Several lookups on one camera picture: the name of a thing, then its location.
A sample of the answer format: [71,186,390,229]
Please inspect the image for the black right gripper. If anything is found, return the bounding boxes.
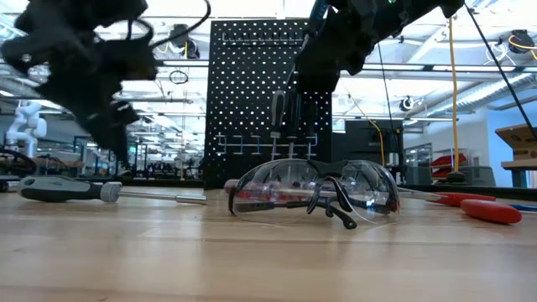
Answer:
[294,0,392,94]

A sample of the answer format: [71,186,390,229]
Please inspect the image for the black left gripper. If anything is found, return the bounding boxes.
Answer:
[0,23,159,168]

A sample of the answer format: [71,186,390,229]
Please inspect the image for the grey black handled screwdriver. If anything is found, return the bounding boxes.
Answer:
[16,174,209,207]
[269,89,288,161]

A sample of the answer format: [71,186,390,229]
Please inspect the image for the clear safety glasses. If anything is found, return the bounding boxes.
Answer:
[227,158,403,232]

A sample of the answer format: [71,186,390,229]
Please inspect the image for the red clear handled screwdriver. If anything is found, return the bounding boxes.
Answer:
[222,178,443,203]

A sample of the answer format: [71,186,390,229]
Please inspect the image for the black metal pegboard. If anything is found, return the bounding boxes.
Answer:
[202,18,336,190]

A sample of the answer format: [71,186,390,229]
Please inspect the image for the black cabinet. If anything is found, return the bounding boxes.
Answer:
[332,119,404,186]

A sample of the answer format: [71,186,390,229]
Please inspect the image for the glass cabinet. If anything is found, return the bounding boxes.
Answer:
[404,142,434,185]

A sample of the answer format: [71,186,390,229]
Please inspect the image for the red storage bin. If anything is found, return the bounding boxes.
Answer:
[430,153,467,180]

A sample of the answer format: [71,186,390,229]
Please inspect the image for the black round puck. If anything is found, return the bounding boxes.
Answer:
[444,169,467,185]

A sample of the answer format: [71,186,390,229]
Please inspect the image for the thin black pole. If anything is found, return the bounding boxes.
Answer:
[463,0,537,142]

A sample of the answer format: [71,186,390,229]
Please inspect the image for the cardboard box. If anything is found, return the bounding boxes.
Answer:
[494,122,537,161]

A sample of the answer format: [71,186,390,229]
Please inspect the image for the wooden side table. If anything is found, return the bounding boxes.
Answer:
[500,158,537,189]

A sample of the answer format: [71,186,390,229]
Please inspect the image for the silver wire hook rail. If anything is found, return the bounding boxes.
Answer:
[221,31,305,47]

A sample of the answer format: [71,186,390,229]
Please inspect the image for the black aluminium table frame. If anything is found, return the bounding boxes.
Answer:
[0,175,537,201]

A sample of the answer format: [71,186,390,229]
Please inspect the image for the silver wire ring holder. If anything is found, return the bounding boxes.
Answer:
[214,131,319,162]

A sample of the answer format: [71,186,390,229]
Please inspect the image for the yellow hanging cable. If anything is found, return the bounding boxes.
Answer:
[347,95,387,168]

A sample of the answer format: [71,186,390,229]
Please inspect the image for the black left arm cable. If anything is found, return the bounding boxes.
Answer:
[91,0,211,49]

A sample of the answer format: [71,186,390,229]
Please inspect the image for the yellow cord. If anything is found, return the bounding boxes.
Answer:
[447,16,461,174]

